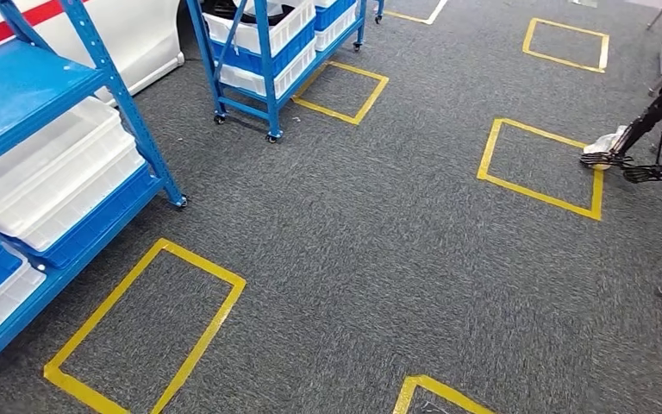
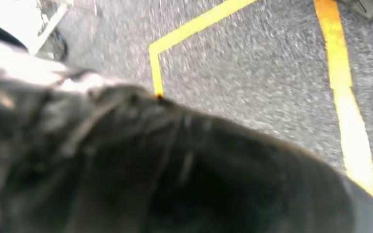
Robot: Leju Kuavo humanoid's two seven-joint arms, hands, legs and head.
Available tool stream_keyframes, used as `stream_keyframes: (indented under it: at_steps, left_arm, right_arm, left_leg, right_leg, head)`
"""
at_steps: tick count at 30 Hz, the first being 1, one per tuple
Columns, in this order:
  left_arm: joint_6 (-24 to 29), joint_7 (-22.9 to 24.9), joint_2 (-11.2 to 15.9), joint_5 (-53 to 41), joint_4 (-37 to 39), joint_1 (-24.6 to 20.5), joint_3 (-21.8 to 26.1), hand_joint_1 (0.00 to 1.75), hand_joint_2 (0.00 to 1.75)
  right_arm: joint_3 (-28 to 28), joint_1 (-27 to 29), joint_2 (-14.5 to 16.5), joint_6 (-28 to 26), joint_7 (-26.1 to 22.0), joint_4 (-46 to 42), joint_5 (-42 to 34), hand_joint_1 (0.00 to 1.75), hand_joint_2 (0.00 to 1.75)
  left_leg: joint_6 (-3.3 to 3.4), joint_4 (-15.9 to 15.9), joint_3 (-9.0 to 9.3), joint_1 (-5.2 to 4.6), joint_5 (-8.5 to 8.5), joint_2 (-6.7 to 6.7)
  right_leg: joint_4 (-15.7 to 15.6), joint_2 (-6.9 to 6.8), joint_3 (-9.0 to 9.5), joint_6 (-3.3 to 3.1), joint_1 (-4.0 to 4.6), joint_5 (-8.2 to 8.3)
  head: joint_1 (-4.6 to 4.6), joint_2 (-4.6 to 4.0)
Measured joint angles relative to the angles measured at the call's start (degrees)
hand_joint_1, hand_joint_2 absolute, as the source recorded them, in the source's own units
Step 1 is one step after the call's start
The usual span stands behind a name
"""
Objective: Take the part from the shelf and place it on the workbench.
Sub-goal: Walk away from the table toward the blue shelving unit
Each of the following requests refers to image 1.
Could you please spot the blue metal shelf rack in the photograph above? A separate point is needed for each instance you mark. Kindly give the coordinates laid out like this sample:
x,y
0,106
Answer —
x,y
22,80

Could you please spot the blue wheeled cart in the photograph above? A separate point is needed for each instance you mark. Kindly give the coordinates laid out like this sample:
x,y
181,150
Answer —
x,y
265,68

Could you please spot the yellow floor tape square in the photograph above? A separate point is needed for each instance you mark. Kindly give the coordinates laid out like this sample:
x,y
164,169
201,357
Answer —
x,y
416,382
162,244
596,214

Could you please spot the black parts pile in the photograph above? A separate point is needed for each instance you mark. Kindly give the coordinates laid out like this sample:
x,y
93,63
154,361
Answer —
x,y
239,11

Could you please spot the white car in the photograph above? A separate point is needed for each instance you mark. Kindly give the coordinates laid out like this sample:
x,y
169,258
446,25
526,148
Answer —
x,y
137,34

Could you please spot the white plastic bag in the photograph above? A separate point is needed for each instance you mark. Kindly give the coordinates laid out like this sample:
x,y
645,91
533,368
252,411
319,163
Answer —
x,y
602,146

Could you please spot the red barrier belt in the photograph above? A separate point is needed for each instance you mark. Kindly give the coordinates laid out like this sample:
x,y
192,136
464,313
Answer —
x,y
11,25

